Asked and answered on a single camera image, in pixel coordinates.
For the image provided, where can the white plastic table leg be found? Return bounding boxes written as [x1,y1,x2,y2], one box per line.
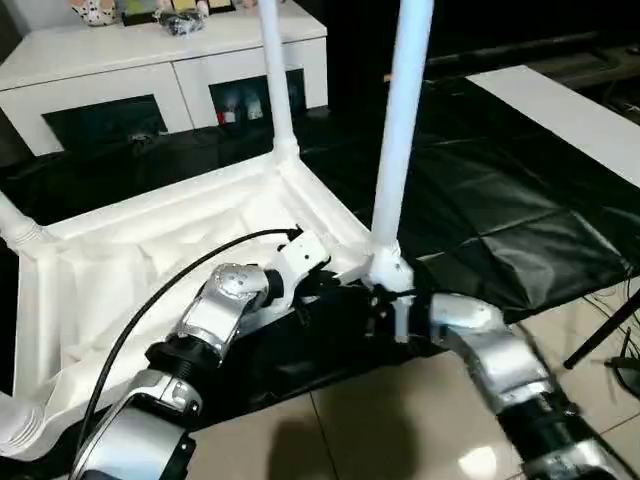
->
[257,0,302,169]
[367,0,436,296]
[0,389,51,461]
[0,192,57,256]

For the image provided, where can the white plastic table top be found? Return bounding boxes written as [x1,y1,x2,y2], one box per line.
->
[0,144,416,461]

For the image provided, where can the black work mat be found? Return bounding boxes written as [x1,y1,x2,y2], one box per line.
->
[0,74,640,436]

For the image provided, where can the black tripod base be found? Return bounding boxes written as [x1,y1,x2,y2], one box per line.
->
[605,327,640,402]

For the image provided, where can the white side table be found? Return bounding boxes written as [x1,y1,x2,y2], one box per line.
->
[464,63,640,190]

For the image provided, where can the dark low bench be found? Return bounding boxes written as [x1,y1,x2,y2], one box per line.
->
[427,30,640,97]

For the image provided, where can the white sideboard cabinet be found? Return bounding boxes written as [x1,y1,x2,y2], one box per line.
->
[0,9,330,157]

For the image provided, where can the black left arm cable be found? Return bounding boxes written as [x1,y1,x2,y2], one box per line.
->
[69,227,305,480]

